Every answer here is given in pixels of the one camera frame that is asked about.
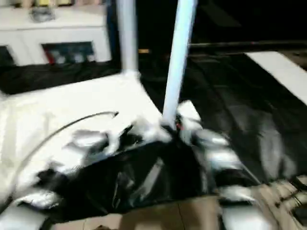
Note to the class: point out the flat white panel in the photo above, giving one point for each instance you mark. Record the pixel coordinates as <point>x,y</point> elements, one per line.
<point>283,72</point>

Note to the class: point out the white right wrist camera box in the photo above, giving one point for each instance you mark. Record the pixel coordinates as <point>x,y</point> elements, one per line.
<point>188,115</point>

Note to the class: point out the long black bar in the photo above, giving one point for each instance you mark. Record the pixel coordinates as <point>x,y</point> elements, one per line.
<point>244,44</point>

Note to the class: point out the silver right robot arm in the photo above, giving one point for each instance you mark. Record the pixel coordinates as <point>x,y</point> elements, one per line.
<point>220,158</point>

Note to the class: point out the small beige label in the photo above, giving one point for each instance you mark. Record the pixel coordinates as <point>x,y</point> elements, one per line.
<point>144,51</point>

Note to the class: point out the white plastic table leg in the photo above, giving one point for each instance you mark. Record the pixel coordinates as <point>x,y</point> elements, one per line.
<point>127,38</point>
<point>180,57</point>

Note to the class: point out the white plastic table top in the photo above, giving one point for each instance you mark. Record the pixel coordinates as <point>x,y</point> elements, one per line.
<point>62,105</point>

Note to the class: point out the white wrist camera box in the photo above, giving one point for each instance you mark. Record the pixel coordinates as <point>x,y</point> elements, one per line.
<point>120,136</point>
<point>188,115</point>

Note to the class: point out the black plastic mat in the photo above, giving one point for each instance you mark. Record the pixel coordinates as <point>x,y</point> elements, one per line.
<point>240,115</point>

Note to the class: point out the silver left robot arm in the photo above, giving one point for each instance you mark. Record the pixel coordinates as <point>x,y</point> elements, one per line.
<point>72,153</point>

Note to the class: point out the white sideboard with glass doors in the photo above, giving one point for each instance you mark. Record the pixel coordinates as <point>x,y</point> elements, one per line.
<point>62,31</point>

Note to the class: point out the dark object on cabinet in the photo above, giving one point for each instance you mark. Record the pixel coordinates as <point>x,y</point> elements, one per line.
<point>42,14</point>

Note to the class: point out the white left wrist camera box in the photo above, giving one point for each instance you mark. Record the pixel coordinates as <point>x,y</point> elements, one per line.
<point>120,136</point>

